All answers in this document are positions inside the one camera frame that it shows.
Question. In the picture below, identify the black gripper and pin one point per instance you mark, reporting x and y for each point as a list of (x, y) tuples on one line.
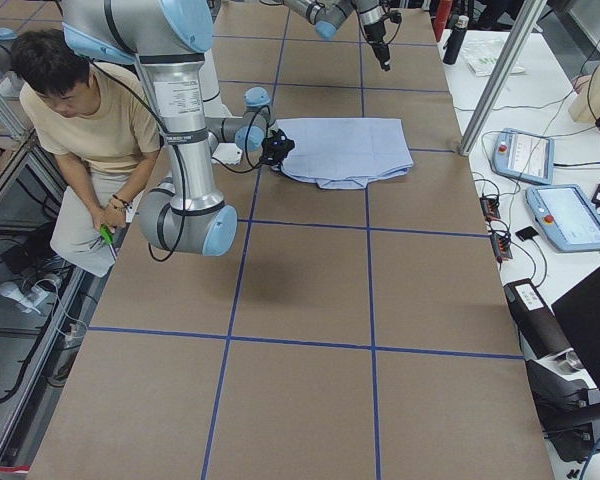
[(376, 33), (274, 161)]

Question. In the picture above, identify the light blue striped shirt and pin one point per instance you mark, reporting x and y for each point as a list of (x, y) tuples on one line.
[(345, 153)]

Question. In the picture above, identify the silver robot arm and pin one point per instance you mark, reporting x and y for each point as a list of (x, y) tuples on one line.
[(328, 16), (166, 41)]

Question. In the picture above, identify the black water bottle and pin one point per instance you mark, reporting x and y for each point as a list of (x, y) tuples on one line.
[(455, 40)]

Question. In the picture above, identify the upper teach pendant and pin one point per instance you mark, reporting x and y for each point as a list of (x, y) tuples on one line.
[(524, 156)]

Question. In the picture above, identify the teach pendant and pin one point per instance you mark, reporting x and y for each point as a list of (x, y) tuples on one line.
[(566, 217), (524, 156)]

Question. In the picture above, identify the person in beige shirt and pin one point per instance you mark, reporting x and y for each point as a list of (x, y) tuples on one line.
[(90, 117)]

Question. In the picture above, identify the orange connector board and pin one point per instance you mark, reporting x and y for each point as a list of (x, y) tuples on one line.
[(490, 208)]

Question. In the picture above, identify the lower teach pendant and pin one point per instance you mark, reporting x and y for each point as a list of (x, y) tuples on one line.
[(566, 217)]

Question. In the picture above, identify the brown paper roll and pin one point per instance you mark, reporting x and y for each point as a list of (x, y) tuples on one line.
[(534, 318)]

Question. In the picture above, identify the black monitor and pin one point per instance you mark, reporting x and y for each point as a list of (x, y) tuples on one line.
[(578, 314)]

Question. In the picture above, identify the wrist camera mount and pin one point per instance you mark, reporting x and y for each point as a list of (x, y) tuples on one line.
[(394, 17)]

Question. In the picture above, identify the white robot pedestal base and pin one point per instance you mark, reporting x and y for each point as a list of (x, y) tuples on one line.
[(222, 146)]

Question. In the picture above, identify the aluminium frame post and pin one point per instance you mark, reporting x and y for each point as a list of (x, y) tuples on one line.
[(516, 40)]

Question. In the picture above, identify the green handled tool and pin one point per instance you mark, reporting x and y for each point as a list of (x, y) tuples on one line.
[(106, 235)]

